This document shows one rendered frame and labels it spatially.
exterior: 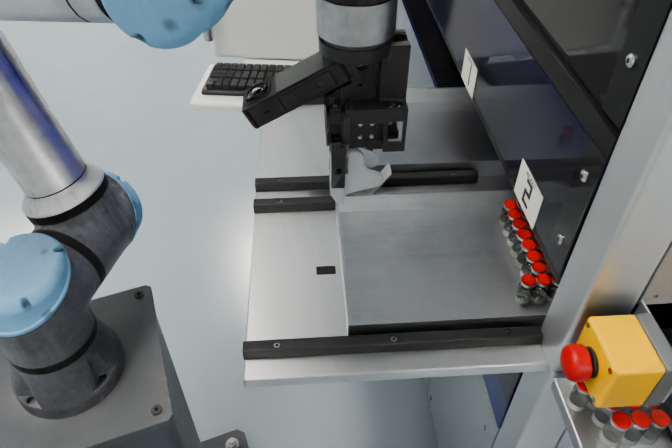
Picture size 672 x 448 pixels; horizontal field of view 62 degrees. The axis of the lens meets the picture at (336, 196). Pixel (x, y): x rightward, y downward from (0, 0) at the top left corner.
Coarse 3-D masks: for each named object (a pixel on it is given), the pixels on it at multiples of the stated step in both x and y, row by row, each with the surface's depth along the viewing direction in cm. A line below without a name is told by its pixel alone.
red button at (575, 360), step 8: (568, 344) 61; (576, 344) 61; (568, 352) 60; (576, 352) 59; (584, 352) 59; (560, 360) 62; (568, 360) 60; (576, 360) 59; (584, 360) 59; (568, 368) 60; (576, 368) 59; (584, 368) 59; (592, 368) 59; (568, 376) 60; (576, 376) 59; (584, 376) 59
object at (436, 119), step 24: (408, 96) 120; (432, 96) 121; (456, 96) 121; (408, 120) 116; (432, 120) 116; (456, 120) 116; (480, 120) 116; (408, 144) 110; (432, 144) 110; (456, 144) 110; (480, 144) 110; (408, 168) 101; (432, 168) 101; (456, 168) 101; (480, 168) 102
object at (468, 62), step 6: (468, 54) 103; (468, 60) 103; (468, 66) 103; (474, 66) 100; (462, 72) 107; (468, 72) 103; (474, 72) 100; (462, 78) 108; (474, 78) 100; (474, 84) 100; (468, 90) 104
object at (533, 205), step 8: (520, 168) 80; (528, 168) 77; (520, 176) 80; (528, 176) 77; (520, 184) 80; (536, 184) 75; (520, 192) 80; (528, 192) 77; (536, 192) 75; (520, 200) 80; (528, 200) 77; (536, 200) 75; (528, 208) 78; (536, 208) 75; (528, 216) 78; (536, 216) 75
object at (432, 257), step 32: (448, 192) 94; (480, 192) 94; (512, 192) 95; (352, 224) 93; (384, 224) 93; (416, 224) 93; (448, 224) 93; (480, 224) 93; (352, 256) 88; (384, 256) 88; (416, 256) 88; (448, 256) 88; (480, 256) 88; (512, 256) 88; (352, 288) 83; (384, 288) 83; (416, 288) 83; (448, 288) 83; (480, 288) 83; (512, 288) 83; (352, 320) 78; (384, 320) 78; (416, 320) 74; (448, 320) 75; (480, 320) 75; (512, 320) 76; (544, 320) 76
